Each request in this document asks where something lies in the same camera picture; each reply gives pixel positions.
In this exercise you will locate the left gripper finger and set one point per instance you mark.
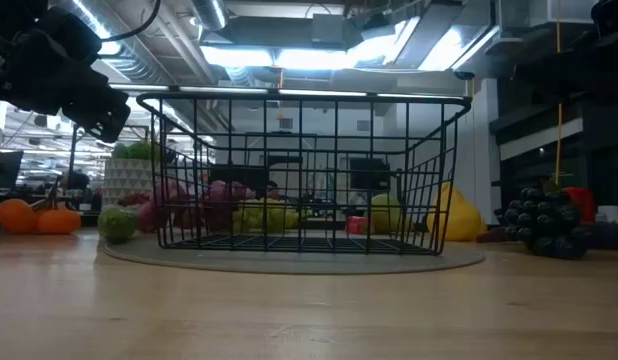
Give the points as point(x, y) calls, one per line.
point(111, 125)

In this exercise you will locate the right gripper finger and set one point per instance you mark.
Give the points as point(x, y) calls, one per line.
point(534, 70)

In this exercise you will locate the green cucumber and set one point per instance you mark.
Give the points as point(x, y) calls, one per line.
point(116, 223)

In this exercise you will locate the orange tangerine cluster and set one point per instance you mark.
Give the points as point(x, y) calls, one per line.
point(16, 217)

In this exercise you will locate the black grape bunch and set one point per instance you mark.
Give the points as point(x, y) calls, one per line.
point(544, 225)

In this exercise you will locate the yellow banana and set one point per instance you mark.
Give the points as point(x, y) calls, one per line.
point(459, 220)

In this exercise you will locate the green grape bunch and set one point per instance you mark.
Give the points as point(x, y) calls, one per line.
point(271, 217)

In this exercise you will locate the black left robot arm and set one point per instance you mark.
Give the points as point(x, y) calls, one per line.
point(19, 20)

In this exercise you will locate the plant in white patterned pot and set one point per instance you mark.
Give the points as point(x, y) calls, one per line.
point(126, 185)

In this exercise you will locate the dark monitor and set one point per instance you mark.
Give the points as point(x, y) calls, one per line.
point(4, 170)

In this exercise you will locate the round grey mat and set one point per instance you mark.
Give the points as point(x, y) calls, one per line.
point(289, 262)

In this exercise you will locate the silver ventilation duct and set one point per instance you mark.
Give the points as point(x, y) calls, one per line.
point(209, 12)

